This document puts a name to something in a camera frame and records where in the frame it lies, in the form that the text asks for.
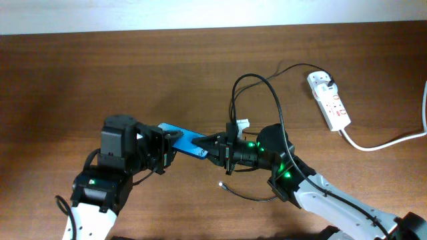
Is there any white power strip cord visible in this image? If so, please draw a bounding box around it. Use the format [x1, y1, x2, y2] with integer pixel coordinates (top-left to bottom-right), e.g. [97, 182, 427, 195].
[338, 79, 427, 152]

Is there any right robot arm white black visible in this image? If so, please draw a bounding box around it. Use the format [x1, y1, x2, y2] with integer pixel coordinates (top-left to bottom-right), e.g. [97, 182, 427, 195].
[192, 123, 426, 239]

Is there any blue screen smartphone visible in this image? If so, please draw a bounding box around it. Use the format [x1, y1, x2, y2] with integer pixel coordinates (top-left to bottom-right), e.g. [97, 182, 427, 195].
[158, 123, 207, 159]

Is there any white power strip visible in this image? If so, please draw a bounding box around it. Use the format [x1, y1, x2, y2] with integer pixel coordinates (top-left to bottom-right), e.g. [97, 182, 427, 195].
[307, 71, 351, 131]

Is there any white charger plug adapter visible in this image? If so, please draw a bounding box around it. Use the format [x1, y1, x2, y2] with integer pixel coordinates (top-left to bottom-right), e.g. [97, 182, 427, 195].
[313, 83, 338, 101]

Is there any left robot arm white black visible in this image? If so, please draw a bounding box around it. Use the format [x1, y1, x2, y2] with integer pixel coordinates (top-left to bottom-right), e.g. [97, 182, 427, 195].
[63, 115, 183, 239]

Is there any black charging cable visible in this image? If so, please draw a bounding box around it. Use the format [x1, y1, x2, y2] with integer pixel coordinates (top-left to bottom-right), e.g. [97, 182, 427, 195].
[218, 63, 336, 203]

